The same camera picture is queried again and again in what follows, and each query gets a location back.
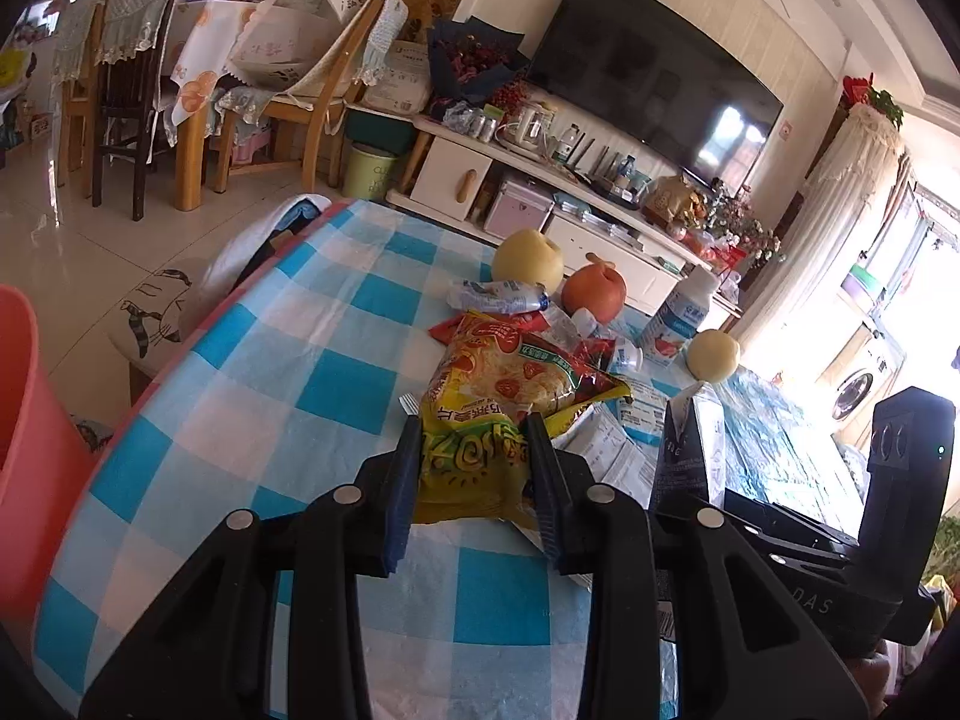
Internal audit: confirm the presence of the artificial flower bunch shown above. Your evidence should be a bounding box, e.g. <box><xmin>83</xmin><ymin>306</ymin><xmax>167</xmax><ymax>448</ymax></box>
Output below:
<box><xmin>704</xmin><ymin>179</ymin><xmax>785</xmax><ymax>272</ymax></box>

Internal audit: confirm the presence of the white printed cloth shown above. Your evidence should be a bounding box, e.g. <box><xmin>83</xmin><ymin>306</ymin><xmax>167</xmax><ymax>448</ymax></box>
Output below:
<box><xmin>201</xmin><ymin>193</ymin><xmax>355</xmax><ymax>302</ymax></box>

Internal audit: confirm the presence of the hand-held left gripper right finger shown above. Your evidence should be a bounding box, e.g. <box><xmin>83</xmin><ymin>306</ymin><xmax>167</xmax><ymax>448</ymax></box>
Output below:
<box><xmin>523</xmin><ymin>411</ymin><xmax>872</xmax><ymax>720</ymax></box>

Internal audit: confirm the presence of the wooden chair with cloth cover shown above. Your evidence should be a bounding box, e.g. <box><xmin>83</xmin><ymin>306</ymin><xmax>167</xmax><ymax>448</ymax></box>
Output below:
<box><xmin>213</xmin><ymin>0</ymin><xmax>410</xmax><ymax>193</ymax></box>

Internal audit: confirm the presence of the red snack wrapper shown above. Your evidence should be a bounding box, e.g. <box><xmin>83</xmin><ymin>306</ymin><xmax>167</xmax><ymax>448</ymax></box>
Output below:
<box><xmin>551</xmin><ymin>333</ymin><xmax>620</xmax><ymax>376</ymax></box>

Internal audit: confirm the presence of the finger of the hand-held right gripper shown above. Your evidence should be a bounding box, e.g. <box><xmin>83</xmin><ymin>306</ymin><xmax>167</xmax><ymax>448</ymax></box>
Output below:
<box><xmin>739</xmin><ymin>529</ymin><xmax>860</xmax><ymax>575</ymax></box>
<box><xmin>721</xmin><ymin>488</ymin><xmax>863</xmax><ymax>545</ymax></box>

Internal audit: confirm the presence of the dark wrapped flower bouquet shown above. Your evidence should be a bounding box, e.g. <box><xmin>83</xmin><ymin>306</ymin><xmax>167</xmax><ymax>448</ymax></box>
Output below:
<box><xmin>427</xmin><ymin>16</ymin><xmax>530</xmax><ymax>103</ymax></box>

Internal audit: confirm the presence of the wooden chair with lace cover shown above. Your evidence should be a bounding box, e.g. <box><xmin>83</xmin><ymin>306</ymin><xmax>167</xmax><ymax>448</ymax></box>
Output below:
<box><xmin>52</xmin><ymin>0</ymin><xmax>110</xmax><ymax>174</ymax></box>

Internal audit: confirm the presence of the white sack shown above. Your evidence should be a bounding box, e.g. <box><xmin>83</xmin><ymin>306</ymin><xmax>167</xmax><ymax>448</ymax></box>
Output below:
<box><xmin>363</xmin><ymin>40</ymin><xmax>437</xmax><ymax>118</ymax></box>

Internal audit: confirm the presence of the pink plastic bucket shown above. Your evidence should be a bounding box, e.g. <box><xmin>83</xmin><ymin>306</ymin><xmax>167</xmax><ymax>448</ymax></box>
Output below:
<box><xmin>0</xmin><ymin>283</ymin><xmax>100</xmax><ymax>625</ymax></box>

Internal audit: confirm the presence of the cat print stool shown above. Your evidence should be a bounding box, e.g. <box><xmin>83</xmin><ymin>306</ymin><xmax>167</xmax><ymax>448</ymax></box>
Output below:
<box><xmin>105</xmin><ymin>256</ymin><xmax>227</xmax><ymax>407</ymax></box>

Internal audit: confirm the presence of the white yoghurt bottle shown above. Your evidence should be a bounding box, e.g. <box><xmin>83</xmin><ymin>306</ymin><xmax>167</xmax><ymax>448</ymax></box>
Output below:
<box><xmin>638</xmin><ymin>264</ymin><xmax>722</xmax><ymax>370</ymax></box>

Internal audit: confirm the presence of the lace covered standing air conditioner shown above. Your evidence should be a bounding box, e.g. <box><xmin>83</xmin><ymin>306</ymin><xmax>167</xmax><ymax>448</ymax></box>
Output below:
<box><xmin>730</xmin><ymin>100</ymin><xmax>909</xmax><ymax>362</ymax></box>

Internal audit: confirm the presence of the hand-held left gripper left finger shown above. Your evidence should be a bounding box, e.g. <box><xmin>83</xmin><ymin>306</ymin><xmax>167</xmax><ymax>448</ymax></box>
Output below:
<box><xmin>79</xmin><ymin>412</ymin><xmax>425</xmax><ymax>720</ymax></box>

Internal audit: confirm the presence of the white washing machine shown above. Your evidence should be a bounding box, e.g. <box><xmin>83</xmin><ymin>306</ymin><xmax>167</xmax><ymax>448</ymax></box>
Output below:
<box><xmin>828</xmin><ymin>329</ymin><xmax>898</xmax><ymax>429</ymax></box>

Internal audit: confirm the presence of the yellow snack packet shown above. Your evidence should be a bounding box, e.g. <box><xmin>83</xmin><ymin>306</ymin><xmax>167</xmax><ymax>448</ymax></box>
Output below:
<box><xmin>415</xmin><ymin>310</ymin><xmax>635</xmax><ymax>530</ymax></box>

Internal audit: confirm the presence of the crushed clear plastic bottle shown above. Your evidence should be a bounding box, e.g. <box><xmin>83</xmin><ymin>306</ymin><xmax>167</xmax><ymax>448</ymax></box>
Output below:
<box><xmin>447</xmin><ymin>278</ymin><xmax>551</xmax><ymax>315</ymax></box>

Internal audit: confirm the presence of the gold ornament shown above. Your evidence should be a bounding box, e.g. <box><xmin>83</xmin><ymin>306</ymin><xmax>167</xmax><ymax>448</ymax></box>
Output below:
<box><xmin>643</xmin><ymin>175</ymin><xmax>707</xmax><ymax>230</ymax></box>

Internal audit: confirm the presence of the dining table with printed cloth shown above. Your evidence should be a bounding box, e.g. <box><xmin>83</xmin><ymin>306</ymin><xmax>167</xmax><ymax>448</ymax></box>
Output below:
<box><xmin>168</xmin><ymin>0</ymin><xmax>260</xmax><ymax>212</ymax></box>

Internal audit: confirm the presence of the black flat television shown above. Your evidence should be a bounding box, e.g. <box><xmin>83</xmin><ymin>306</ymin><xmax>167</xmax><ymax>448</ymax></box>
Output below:
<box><xmin>524</xmin><ymin>0</ymin><xmax>785</xmax><ymax>189</ymax></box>

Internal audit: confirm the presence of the white television cabinet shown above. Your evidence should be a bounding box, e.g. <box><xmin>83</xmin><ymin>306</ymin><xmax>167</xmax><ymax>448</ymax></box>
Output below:
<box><xmin>385</xmin><ymin>115</ymin><xmax>745</xmax><ymax>317</ymax></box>

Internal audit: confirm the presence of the cat print floor mat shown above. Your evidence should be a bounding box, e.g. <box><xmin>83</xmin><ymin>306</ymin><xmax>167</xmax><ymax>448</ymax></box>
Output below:
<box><xmin>70</xmin><ymin>415</ymin><xmax>115</xmax><ymax>455</ymax></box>

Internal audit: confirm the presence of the large yellow pear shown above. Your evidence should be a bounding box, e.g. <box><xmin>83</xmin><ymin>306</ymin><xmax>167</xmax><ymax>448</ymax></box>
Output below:
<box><xmin>490</xmin><ymin>228</ymin><xmax>566</xmax><ymax>295</ymax></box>

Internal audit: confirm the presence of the pink storage box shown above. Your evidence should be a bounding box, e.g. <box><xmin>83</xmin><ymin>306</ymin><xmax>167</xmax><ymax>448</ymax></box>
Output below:
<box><xmin>483</xmin><ymin>175</ymin><xmax>557</xmax><ymax>242</ymax></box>

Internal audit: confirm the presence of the yellow bag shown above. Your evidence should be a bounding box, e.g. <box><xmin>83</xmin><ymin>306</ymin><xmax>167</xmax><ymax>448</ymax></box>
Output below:
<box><xmin>0</xmin><ymin>48</ymin><xmax>35</xmax><ymax>92</ymax></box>

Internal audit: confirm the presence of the blue white checked tablecloth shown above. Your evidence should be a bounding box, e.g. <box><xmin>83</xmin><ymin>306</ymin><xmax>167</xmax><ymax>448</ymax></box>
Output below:
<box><xmin>34</xmin><ymin>199</ymin><xmax>872</xmax><ymax>720</ymax></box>

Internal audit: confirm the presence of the light green bin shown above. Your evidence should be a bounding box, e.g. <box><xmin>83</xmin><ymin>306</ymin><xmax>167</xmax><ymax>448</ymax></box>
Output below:
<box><xmin>342</xmin><ymin>140</ymin><xmax>399</xmax><ymax>203</ymax></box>

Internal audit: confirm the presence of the small white bottle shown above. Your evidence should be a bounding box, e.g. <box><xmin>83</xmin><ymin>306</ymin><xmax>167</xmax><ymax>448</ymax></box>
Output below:
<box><xmin>608</xmin><ymin>337</ymin><xmax>645</xmax><ymax>377</ymax></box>

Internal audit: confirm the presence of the orange red apple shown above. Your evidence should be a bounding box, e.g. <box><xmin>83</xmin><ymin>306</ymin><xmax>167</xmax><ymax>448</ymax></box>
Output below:
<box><xmin>560</xmin><ymin>253</ymin><xmax>629</xmax><ymax>324</ymax></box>

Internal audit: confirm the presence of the black white milk carton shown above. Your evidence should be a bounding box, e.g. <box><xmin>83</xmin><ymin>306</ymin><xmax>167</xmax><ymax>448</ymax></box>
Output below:
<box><xmin>649</xmin><ymin>381</ymin><xmax>728</xmax><ymax>517</ymax></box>

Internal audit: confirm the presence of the small yellow pear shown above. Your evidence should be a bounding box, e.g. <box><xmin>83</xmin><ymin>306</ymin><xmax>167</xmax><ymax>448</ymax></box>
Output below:
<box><xmin>685</xmin><ymin>329</ymin><xmax>742</xmax><ymax>382</ymax></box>

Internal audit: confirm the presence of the dark wooden chair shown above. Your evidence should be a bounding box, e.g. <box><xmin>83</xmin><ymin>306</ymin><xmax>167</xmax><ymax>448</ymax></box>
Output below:
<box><xmin>89</xmin><ymin>0</ymin><xmax>193</xmax><ymax>223</ymax></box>

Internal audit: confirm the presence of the dark green box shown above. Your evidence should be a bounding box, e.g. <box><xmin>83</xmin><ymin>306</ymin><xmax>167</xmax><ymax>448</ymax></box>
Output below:
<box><xmin>344</xmin><ymin>104</ymin><xmax>418</xmax><ymax>155</ymax></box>

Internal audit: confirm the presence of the red green decoration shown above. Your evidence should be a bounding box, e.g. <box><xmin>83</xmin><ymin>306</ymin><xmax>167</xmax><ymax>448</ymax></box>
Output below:
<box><xmin>841</xmin><ymin>73</ymin><xmax>905</xmax><ymax>129</ymax></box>

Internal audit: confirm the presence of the glass electric kettle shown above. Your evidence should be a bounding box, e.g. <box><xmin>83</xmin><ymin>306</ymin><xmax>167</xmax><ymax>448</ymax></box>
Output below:
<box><xmin>498</xmin><ymin>100</ymin><xmax>557</xmax><ymax>152</ymax></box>

